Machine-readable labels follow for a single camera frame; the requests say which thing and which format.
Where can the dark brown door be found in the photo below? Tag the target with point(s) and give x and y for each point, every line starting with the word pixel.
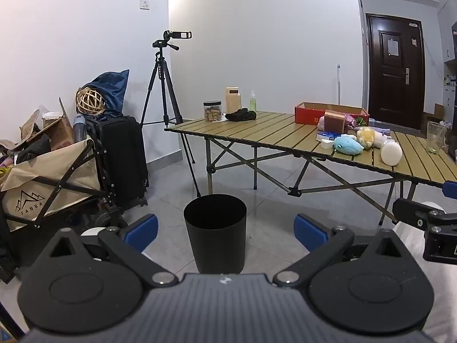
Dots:
pixel 392 89

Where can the yellow plush toy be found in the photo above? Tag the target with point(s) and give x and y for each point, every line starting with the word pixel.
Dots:
pixel 366 137

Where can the black trash bin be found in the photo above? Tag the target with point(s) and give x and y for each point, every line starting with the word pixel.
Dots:
pixel 214 232

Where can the purple cloth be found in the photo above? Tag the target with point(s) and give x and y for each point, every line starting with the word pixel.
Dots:
pixel 381 129

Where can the clear glass cup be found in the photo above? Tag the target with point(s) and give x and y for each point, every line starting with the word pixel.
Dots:
pixel 436 139

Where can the pink white plush toy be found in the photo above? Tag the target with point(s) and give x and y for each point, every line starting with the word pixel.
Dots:
pixel 382 139

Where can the blue water bottle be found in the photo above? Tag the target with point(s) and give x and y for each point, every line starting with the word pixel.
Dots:
pixel 79 128

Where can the clear snack jar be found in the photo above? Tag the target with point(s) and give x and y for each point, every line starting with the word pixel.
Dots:
pixel 212 112

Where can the white egg-shaped object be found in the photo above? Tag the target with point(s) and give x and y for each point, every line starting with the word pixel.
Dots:
pixel 391 153

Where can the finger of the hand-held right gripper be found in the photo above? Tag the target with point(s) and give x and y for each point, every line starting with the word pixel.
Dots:
pixel 451 189
pixel 410 212

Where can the folding camping table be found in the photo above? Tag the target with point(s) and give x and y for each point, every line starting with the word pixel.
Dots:
pixel 278 128

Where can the beige folding wagon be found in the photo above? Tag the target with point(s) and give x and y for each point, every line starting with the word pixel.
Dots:
pixel 25 185

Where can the dark garment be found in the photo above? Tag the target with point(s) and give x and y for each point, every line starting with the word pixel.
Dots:
pixel 34 150

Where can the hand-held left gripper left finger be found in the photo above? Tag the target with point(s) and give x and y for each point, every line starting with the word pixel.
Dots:
pixel 142 230

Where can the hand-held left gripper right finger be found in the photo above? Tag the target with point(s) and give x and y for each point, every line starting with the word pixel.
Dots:
pixel 309 232

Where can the dark blue bag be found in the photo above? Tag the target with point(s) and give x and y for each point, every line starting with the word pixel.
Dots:
pixel 112 87

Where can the wicker ball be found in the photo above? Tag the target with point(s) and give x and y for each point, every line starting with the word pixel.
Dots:
pixel 89 102

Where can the black cloth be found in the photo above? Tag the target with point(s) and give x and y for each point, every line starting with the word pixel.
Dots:
pixel 241 115

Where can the black suitcase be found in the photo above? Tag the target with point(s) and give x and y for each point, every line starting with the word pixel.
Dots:
pixel 121 157

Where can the brown box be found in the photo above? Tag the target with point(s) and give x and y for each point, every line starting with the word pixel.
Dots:
pixel 335 123

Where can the white kitchen cabinet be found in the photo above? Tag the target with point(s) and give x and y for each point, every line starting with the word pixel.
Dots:
pixel 449 25

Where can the open cardboard box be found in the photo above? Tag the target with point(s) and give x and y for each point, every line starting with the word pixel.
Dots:
pixel 60 132

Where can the blue and white box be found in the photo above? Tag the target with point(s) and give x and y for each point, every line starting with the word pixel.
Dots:
pixel 327 136

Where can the black camera tripod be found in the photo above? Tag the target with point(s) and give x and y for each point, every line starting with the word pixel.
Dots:
pixel 160 68

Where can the brown carton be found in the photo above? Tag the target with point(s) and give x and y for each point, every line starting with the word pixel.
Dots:
pixel 433 118

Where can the red cardboard box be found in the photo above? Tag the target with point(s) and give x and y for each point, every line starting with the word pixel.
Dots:
pixel 307 116

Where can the blue plush toy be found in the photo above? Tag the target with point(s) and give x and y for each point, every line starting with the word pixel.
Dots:
pixel 348 145

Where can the green spray bottle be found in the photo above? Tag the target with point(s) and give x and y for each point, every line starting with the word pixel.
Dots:
pixel 253 103

